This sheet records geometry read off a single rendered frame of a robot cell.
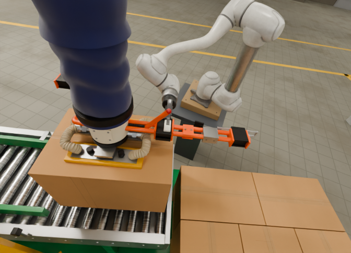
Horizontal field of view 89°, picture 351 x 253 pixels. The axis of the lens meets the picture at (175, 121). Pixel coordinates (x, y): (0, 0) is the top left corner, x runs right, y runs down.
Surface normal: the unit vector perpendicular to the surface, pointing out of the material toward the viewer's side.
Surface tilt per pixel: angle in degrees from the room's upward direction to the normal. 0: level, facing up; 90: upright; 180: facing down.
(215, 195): 0
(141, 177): 1
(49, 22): 99
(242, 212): 0
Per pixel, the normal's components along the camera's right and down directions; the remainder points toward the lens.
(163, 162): 0.12, -0.68
